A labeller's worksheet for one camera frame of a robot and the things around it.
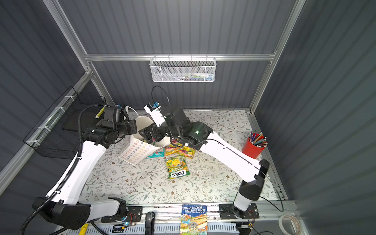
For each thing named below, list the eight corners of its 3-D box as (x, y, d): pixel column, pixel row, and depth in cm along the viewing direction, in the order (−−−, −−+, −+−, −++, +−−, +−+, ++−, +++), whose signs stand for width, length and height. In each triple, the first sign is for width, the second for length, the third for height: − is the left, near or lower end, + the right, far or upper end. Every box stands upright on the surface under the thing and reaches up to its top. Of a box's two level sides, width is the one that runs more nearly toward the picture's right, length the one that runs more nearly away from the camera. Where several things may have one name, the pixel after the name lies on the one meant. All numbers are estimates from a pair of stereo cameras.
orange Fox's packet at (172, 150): (166, 155, 95) (165, 153, 93) (165, 149, 98) (165, 147, 96) (184, 153, 96) (184, 151, 94) (183, 147, 99) (183, 145, 97)
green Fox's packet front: (169, 180, 86) (168, 178, 83) (165, 161, 94) (164, 158, 91) (189, 174, 89) (189, 172, 86) (184, 156, 96) (184, 153, 94)
